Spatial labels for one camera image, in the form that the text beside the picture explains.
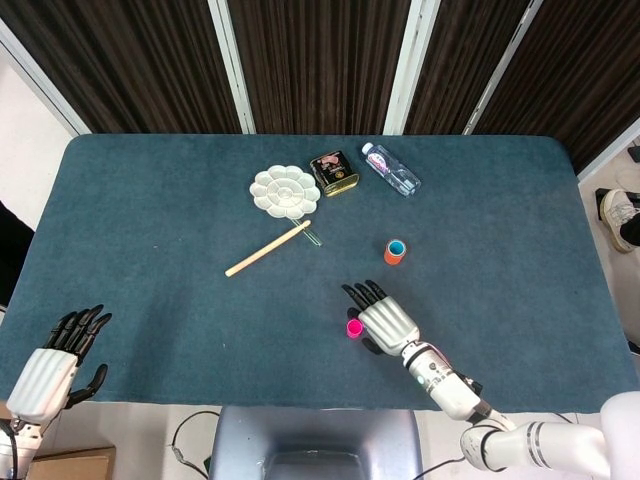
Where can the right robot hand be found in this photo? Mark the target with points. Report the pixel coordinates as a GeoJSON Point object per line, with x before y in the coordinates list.
{"type": "Point", "coordinates": [390, 325]}

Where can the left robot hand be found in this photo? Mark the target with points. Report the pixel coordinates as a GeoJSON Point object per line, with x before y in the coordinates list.
{"type": "Point", "coordinates": [42, 380]}

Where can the pink plastic cup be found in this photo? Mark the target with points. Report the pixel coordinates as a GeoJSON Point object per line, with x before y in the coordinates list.
{"type": "Point", "coordinates": [354, 329]}

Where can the blue plastic cup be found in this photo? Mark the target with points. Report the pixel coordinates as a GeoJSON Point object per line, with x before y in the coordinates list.
{"type": "Point", "coordinates": [396, 246]}

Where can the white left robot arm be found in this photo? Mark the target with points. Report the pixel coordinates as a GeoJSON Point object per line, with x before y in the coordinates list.
{"type": "Point", "coordinates": [20, 445]}

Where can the orange plastic cup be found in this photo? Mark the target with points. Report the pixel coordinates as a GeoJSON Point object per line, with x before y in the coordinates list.
{"type": "Point", "coordinates": [392, 258]}

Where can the brown cardboard box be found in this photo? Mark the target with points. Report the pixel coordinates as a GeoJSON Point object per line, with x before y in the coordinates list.
{"type": "Point", "coordinates": [75, 462]}

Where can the clear glass tube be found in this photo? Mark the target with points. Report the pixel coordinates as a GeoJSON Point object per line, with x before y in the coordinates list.
{"type": "Point", "coordinates": [315, 239]}

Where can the black fabric object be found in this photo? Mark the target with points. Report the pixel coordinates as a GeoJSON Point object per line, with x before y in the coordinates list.
{"type": "Point", "coordinates": [12, 250]}

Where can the silver robot torso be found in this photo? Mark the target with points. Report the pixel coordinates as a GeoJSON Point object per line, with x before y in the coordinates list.
{"type": "Point", "coordinates": [310, 435]}

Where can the teal table cloth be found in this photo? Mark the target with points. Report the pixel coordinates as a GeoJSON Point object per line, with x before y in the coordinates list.
{"type": "Point", "coordinates": [175, 325]}

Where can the wooden stick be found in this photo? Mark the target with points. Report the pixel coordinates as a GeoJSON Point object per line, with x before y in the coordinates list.
{"type": "Point", "coordinates": [265, 250]}

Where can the clear plastic water bottle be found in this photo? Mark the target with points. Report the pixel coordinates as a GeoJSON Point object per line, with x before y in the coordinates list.
{"type": "Point", "coordinates": [395, 172]}

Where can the black gold tin can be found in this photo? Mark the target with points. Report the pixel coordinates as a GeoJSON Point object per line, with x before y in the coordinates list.
{"type": "Point", "coordinates": [334, 175]}

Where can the white flower paint palette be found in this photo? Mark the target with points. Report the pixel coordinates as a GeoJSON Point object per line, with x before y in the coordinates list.
{"type": "Point", "coordinates": [285, 192]}

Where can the white sneaker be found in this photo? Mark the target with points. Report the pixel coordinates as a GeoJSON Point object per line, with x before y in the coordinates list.
{"type": "Point", "coordinates": [615, 215]}

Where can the dark brown curtain panel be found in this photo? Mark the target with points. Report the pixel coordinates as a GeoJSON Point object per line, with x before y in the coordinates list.
{"type": "Point", "coordinates": [460, 60]}
{"type": "Point", "coordinates": [585, 75]}
{"type": "Point", "coordinates": [320, 60]}
{"type": "Point", "coordinates": [125, 60]}

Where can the white partition frame post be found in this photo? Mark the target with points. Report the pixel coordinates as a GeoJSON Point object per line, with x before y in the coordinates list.
{"type": "Point", "coordinates": [505, 70]}
{"type": "Point", "coordinates": [232, 70]}
{"type": "Point", "coordinates": [45, 82]}
{"type": "Point", "coordinates": [407, 70]}

